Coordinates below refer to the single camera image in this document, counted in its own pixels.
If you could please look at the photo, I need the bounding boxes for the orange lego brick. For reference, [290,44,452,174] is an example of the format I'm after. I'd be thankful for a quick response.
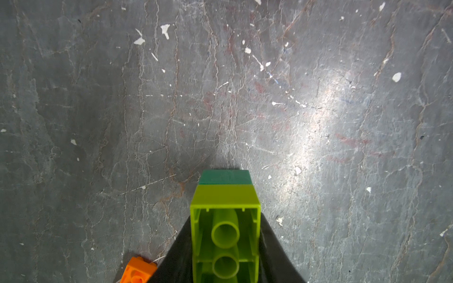
[119,257,158,283]

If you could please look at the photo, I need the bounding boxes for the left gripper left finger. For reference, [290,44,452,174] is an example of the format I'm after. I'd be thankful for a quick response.
[147,218,193,283]

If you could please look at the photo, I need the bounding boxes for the lime green long brick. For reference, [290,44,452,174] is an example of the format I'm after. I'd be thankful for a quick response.
[190,185,261,283]

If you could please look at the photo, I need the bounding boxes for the dark green lego brick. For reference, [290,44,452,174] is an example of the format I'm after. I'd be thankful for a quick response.
[198,169,252,185]

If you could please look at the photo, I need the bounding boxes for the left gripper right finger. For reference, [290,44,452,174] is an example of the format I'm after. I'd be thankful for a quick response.
[258,213,306,283]

